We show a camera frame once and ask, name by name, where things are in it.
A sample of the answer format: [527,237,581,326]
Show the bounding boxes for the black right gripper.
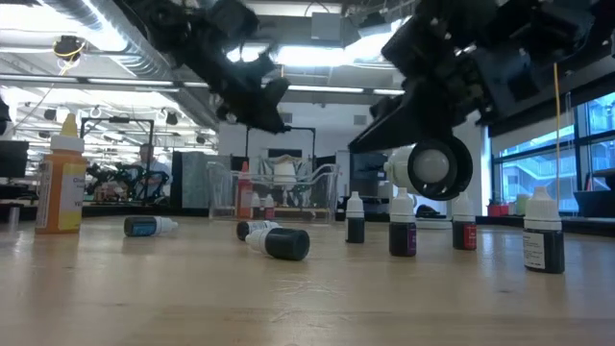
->
[349,0,520,155]

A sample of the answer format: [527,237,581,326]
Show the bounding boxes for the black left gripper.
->
[125,0,291,135]

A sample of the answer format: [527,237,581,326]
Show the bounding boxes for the large orange food coloring bottle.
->
[235,161,255,221]

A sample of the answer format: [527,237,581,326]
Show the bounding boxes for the small red dropper bottle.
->
[262,192,277,221]
[451,191,479,252]

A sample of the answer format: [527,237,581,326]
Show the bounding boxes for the small green dropper bottle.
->
[235,219,283,242]

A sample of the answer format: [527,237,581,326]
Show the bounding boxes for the small purple dropper bottle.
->
[388,186,418,259]

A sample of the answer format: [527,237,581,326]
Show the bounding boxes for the small black dropper bottle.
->
[244,227,311,262]

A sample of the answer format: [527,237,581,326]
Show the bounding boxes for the small blue dropper bottle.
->
[123,215,180,238]

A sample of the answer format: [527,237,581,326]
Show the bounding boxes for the small dark white-label dropper bottle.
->
[523,185,566,275]

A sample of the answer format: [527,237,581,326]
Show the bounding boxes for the large yellow food coloring bottle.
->
[35,112,89,235]

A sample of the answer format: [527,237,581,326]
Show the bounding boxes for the black cabinet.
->
[349,152,389,223]

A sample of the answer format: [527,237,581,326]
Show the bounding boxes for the white draped equipment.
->
[261,154,308,208]

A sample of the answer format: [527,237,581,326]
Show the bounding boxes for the clear plastic bin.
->
[207,161,341,225]

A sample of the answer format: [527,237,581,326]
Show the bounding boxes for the grey partition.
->
[170,150,233,210]

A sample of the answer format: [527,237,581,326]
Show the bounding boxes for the person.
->
[125,142,173,201]

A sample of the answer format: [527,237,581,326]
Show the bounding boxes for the black tub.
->
[574,189,615,219]

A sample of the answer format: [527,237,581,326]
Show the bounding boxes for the black monitor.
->
[0,139,31,180]

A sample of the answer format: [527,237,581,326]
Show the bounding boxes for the black frame rig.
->
[79,115,156,206]
[245,125,317,160]

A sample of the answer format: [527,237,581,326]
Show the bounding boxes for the round metal ceiling duct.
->
[40,0,222,129]

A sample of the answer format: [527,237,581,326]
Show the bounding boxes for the yellow black cable coil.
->
[52,35,87,62]

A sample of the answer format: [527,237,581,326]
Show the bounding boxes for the black aluminium table frame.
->
[0,201,615,237]

